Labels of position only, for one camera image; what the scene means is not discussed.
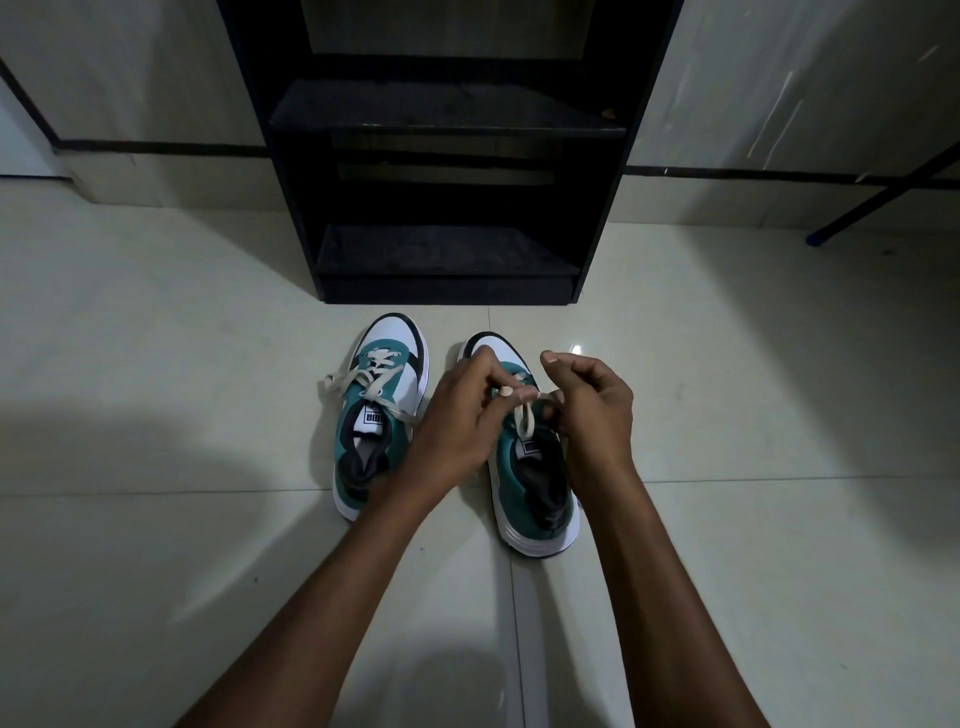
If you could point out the person's left hand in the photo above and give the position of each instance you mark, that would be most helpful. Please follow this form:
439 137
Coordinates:
457 427

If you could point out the person's right hand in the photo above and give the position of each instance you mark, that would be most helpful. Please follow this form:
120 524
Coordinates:
600 420

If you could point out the green white sneaker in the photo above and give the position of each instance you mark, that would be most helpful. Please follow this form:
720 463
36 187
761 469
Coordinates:
390 330
514 510

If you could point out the black wooden shoe rack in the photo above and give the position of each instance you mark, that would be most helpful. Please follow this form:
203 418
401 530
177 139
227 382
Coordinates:
442 251

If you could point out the person's right forearm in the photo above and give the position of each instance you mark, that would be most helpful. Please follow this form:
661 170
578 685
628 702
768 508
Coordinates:
667 622

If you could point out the person's left forearm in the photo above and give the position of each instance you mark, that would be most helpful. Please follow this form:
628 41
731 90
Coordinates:
315 615

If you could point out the white door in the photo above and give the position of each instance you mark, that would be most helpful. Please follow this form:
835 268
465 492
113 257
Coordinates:
19 150

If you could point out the black metal rack frame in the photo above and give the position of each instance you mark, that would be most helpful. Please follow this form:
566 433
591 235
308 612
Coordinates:
885 196

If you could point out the dark door frame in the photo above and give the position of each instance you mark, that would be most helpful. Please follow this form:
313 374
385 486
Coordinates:
30 105

